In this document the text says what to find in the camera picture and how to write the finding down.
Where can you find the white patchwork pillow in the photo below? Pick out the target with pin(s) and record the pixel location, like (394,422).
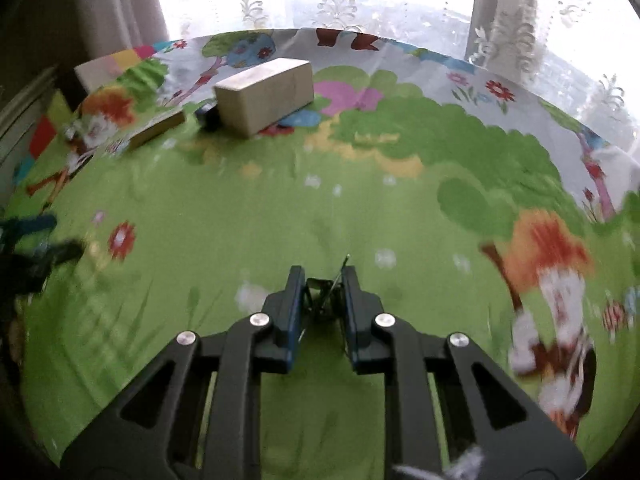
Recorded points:
(107,67)

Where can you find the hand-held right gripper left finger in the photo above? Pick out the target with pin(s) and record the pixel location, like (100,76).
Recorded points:
(295,320)

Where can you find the brown drape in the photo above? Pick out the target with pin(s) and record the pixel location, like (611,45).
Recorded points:
(120,5)

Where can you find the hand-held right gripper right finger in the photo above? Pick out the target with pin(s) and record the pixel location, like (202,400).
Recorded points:
(350,325)

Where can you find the colourful patchwork cloth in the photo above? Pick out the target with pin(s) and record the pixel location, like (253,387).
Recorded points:
(42,135)

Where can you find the wooden bed frame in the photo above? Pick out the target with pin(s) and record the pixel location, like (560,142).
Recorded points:
(25,105)

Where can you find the flat tan box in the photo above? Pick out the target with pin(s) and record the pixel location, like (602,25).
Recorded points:
(157,127)

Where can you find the off-white cardboard box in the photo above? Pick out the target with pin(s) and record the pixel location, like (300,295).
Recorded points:
(265,95)

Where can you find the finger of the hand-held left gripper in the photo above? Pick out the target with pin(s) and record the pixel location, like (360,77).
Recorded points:
(30,225)
(55,254)

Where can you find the green cartoon printed sheet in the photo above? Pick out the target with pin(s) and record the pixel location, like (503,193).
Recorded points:
(300,200)

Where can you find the black binder clip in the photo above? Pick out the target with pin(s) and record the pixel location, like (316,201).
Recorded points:
(322,305)

